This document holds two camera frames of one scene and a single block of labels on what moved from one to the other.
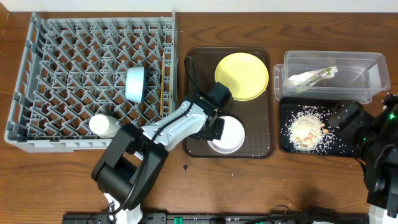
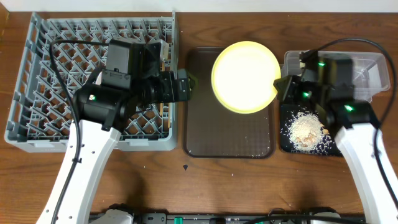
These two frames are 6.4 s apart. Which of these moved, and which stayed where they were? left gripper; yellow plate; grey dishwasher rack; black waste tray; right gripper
Moved: left gripper; yellow plate; right gripper
Stayed: black waste tray; grey dishwasher rack
